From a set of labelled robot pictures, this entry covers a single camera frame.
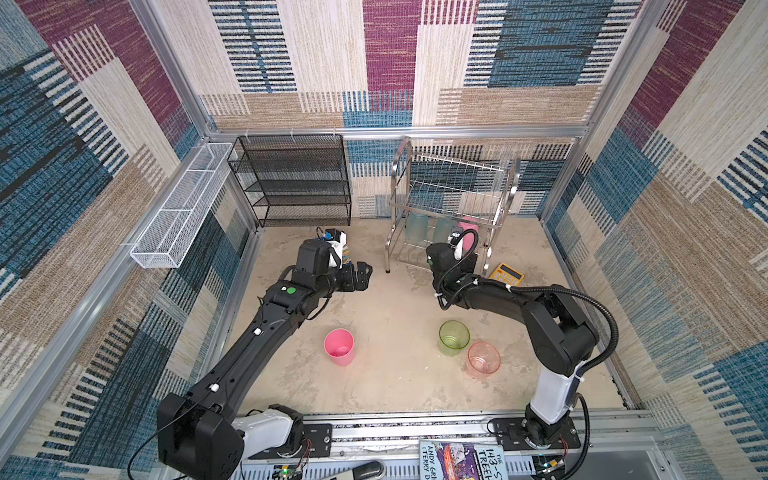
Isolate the teal cup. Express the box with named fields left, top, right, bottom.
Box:
left=405, top=212, right=429, bottom=245
left=432, top=218, right=456, bottom=243

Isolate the green cup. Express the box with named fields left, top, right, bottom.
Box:
left=437, top=320, right=471, bottom=357

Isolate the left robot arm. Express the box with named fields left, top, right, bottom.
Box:
left=151, top=238, right=373, bottom=479

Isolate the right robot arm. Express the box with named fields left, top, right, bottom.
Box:
left=426, top=230, right=619, bottom=449

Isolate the silver metal dish rack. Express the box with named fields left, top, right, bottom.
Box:
left=384, top=137, right=521, bottom=275

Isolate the yellow calculator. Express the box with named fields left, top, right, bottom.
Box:
left=489, top=263, right=525, bottom=286

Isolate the pink cup front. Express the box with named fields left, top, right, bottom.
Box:
left=323, top=328, right=355, bottom=366

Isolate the clear pink cup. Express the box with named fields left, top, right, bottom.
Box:
left=467, top=342, right=502, bottom=377

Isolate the black mesh shelf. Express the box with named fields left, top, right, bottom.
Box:
left=228, top=134, right=352, bottom=228

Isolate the purple treehouse book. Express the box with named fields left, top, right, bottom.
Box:
left=419, top=440, right=508, bottom=480

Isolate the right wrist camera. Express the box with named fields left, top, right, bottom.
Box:
left=449, top=227, right=475, bottom=261

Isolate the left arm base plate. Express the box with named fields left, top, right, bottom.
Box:
left=287, top=423, right=333, bottom=459

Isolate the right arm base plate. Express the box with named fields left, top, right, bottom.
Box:
left=486, top=415, right=582, bottom=452

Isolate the white wire wall basket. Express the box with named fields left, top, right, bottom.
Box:
left=130, top=143, right=233, bottom=269

